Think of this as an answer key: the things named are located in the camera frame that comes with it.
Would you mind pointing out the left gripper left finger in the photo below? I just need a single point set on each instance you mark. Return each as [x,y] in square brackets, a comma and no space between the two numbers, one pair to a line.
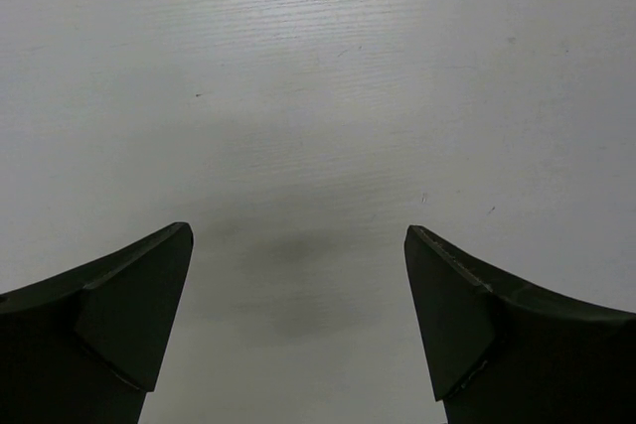
[87,345]

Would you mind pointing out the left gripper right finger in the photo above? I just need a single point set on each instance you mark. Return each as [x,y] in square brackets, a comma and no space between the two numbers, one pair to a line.
[500,349]

